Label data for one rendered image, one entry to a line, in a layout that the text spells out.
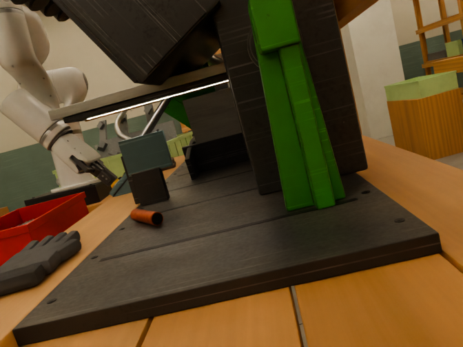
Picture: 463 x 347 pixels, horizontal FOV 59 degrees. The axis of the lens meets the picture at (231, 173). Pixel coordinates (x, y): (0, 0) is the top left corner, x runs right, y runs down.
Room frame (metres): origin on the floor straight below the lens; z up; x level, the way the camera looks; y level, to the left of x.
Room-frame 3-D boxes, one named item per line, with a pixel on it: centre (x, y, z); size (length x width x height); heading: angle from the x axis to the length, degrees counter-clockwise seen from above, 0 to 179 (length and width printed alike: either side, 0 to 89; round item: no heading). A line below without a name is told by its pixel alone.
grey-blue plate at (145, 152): (0.84, 0.16, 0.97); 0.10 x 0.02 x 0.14; 85
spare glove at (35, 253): (0.59, 0.30, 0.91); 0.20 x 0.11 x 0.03; 4
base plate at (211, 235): (0.91, -0.01, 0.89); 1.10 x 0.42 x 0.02; 175
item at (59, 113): (0.84, 0.10, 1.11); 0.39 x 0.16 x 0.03; 85
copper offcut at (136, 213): (0.67, 0.16, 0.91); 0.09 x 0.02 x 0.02; 33
